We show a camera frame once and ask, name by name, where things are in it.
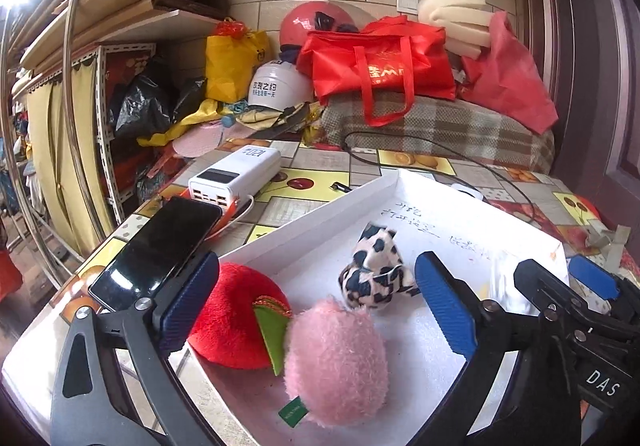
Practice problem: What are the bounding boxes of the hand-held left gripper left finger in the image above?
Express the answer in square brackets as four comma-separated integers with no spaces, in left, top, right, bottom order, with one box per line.
[50,251,221,446]

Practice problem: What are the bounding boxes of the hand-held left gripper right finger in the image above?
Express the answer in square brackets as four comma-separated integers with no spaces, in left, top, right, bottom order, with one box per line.
[414,251,583,446]

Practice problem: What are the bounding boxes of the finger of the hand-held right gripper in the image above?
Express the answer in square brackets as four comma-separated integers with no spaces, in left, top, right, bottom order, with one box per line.
[568,255,640,322]
[514,260,591,327]

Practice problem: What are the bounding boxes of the red plush apple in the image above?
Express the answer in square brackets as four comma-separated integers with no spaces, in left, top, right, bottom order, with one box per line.
[189,262,293,371]

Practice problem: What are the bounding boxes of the white tray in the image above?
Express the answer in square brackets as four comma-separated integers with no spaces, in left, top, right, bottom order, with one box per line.
[167,169,571,446]

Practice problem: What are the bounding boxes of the pink plush peach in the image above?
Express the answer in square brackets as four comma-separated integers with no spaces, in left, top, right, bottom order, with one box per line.
[275,296,390,428]

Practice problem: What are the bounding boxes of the black smartphone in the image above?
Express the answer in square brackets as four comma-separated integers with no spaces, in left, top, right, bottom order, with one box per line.
[88,196,223,313]

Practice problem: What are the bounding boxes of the white power bank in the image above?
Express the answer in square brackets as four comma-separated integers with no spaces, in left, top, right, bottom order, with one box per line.
[188,146,282,209]

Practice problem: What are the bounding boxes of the pink woven fan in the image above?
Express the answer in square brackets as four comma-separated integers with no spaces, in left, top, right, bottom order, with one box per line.
[172,121,236,159]

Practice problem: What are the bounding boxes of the plaid blanket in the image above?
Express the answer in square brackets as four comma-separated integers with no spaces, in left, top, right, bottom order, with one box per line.
[320,91,556,174]

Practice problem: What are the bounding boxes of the yellow cloth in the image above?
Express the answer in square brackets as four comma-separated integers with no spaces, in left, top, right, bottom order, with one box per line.
[137,99,321,147]

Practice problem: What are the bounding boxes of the white angle iron shelf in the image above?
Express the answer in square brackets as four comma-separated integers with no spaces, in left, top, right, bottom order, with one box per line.
[70,42,158,227]

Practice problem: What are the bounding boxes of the black plastic bag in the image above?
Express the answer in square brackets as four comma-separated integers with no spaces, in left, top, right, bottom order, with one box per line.
[111,61,208,139]

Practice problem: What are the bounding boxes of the yellow curtain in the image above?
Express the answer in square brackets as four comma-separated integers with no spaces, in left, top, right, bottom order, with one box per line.
[25,61,116,252]

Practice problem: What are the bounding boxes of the brown panelled door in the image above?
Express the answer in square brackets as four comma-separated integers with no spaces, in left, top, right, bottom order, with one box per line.
[510,0,640,252]

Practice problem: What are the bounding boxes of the chrome tube rack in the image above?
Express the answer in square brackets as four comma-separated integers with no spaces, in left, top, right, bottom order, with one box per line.
[0,0,101,287]

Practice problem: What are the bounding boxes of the red nonwoven bag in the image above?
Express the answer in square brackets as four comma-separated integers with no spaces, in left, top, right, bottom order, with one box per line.
[460,11,560,134]

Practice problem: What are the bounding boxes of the white helmet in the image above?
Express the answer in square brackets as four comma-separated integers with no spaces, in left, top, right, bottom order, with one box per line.
[248,60,315,110]

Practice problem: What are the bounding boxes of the yellow bag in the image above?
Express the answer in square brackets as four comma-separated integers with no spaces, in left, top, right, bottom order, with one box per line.
[205,19,271,103]

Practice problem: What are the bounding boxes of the red tote bag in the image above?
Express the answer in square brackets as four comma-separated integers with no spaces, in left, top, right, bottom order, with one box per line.
[297,16,457,127]

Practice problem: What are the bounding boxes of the white foam pad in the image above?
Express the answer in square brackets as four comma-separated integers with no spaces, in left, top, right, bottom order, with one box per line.
[417,0,493,60]

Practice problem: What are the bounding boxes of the wooden boards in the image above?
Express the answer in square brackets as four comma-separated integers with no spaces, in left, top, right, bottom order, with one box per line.
[20,0,231,72]

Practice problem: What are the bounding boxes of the red helmet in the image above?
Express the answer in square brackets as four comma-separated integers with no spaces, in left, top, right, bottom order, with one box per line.
[279,0,368,50]

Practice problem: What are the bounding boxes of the grey metal bracket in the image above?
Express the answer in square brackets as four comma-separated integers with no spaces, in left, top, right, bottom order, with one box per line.
[585,221,633,272]

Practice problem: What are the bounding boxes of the white charging cable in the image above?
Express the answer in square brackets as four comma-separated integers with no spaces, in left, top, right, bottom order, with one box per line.
[200,196,256,239]

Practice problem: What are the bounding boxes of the black cable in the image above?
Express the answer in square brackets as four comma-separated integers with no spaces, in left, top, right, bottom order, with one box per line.
[344,131,543,222]

